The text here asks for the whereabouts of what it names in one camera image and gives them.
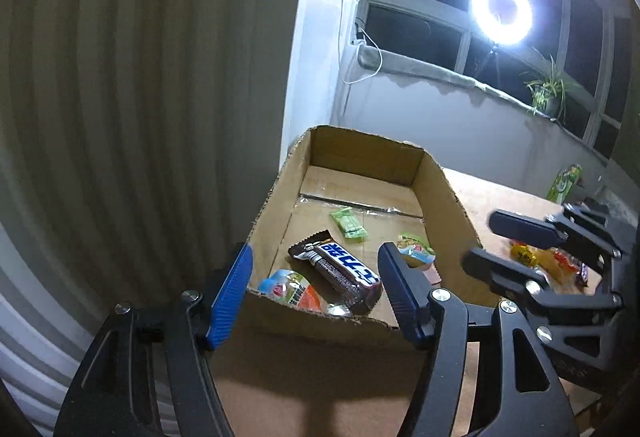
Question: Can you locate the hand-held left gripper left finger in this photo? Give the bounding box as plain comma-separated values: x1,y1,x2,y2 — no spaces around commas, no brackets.
52,242,255,437

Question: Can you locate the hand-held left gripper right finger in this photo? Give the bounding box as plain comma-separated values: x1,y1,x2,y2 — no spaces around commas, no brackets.
377,242,578,437

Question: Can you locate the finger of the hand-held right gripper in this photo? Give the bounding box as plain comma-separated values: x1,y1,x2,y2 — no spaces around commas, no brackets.
489,204,636,260
462,248,623,313

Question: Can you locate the yellow snack packet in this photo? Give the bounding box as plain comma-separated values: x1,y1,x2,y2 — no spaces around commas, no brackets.
509,241,553,268

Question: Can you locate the small colourful snack packet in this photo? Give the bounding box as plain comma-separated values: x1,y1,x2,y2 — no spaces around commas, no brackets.
397,232,437,270

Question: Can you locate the blue orange snack packet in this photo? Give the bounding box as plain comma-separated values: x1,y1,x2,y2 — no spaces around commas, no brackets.
257,268,326,313

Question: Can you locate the large brown chocolate bar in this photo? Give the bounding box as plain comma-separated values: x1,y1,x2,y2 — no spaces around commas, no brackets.
288,229,383,317

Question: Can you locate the green snack packet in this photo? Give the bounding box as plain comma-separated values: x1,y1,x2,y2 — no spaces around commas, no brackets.
330,207,368,243

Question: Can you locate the cardboard box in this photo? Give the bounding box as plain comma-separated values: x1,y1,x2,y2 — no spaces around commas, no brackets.
207,124,488,437

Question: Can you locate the green printed bag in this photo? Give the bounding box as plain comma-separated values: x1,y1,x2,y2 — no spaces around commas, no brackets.
546,164,583,204

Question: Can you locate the potted spider plant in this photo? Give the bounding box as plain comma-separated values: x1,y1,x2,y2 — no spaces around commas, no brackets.
520,54,583,122

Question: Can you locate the black tripod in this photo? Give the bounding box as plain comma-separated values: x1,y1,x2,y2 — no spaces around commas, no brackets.
475,44,503,82

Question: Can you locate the grey windowsill cloth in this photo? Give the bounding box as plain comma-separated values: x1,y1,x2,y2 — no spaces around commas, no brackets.
354,42,566,125

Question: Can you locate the pale pleated curtain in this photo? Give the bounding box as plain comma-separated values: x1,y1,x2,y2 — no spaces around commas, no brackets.
0,0,321,437

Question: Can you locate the white cabinet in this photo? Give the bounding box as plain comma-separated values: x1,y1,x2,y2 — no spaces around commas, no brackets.
282,0,361,168

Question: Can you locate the white ring light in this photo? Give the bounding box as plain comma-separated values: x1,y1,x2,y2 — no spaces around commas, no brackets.
470,0,533,50

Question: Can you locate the white cable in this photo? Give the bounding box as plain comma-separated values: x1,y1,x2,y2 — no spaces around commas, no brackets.
341,0,383,118

